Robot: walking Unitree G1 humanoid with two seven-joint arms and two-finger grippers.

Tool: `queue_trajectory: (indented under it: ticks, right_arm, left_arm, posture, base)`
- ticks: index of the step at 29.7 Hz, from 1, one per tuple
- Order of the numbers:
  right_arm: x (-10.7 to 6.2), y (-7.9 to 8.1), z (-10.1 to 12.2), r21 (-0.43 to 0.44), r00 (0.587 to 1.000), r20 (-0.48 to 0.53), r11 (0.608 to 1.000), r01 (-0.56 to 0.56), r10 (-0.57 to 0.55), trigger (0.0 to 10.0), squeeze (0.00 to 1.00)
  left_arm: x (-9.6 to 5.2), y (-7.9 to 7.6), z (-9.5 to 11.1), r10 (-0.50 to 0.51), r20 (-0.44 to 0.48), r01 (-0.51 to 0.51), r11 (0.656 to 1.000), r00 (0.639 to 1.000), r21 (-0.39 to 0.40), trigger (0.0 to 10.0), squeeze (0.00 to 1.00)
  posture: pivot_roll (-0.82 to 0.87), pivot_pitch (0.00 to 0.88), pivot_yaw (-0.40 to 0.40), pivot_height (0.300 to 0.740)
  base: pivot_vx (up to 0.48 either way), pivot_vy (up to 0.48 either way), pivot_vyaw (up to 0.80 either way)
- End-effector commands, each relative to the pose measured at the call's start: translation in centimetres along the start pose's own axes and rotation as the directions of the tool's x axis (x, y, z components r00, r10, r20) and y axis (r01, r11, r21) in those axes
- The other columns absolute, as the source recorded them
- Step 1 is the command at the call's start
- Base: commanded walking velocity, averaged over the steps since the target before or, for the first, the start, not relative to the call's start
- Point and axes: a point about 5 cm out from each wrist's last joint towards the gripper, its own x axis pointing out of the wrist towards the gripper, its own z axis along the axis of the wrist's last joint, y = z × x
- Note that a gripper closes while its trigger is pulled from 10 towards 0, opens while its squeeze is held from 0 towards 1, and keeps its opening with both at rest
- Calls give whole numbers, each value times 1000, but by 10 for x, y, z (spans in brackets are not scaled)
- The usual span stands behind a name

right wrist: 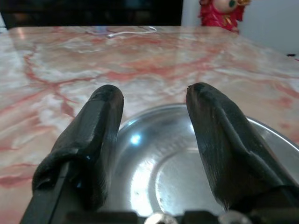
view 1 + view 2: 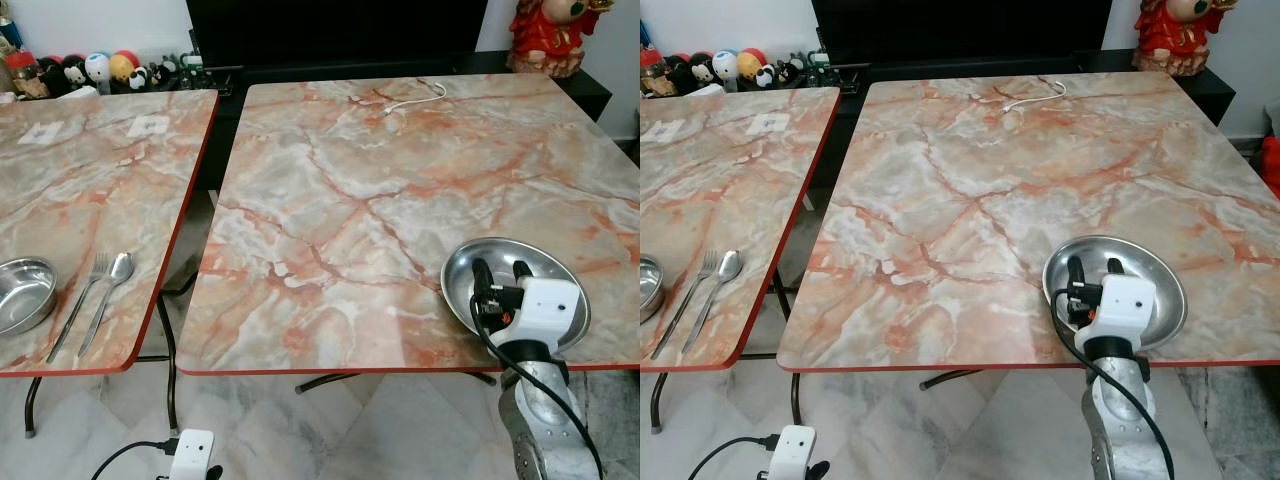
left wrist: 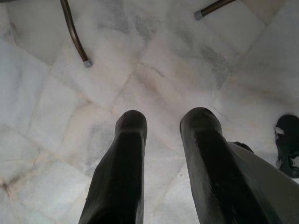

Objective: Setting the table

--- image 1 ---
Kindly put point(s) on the dark wooden cabinet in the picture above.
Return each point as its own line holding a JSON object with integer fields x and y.
{"x": 93, "y": 11}

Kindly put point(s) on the round stainless steel plate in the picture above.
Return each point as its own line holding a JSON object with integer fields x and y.
{"x": 154, "y": 163}

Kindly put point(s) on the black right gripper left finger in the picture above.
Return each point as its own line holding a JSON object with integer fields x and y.
{"x": 88, "y": 140}

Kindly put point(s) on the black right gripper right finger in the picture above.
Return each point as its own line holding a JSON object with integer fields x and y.
{"x": 224, "y": 144}

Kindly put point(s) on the red plush doll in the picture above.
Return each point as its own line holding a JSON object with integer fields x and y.
{"x": 220, "y": 14}

